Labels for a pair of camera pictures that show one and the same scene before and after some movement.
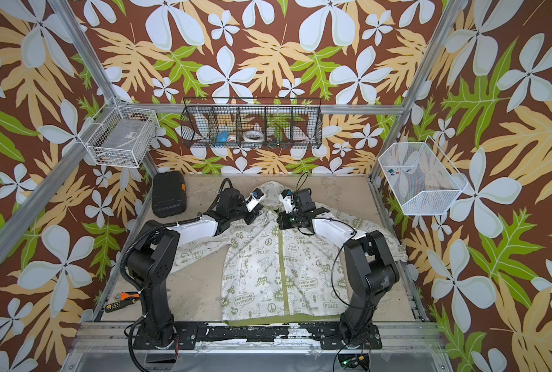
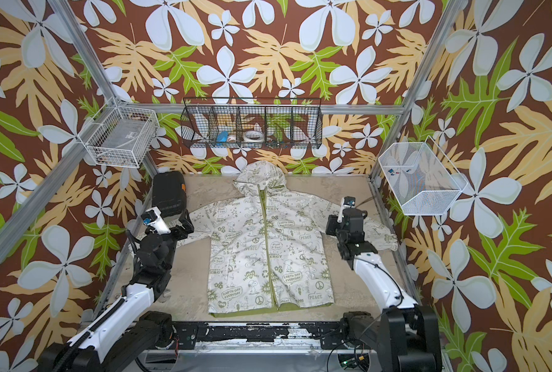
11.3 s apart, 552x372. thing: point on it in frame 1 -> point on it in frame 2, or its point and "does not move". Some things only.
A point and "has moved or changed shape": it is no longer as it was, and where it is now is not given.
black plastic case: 169,192 does not move
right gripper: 283,223 -> 332,222
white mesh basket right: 420,177 does not move
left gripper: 252,215 -> 186,224
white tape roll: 253,136 does not move
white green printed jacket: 262,273 has moved or changed shape
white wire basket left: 120,136 does not move
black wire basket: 252,122 does not move
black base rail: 187,338 does not move
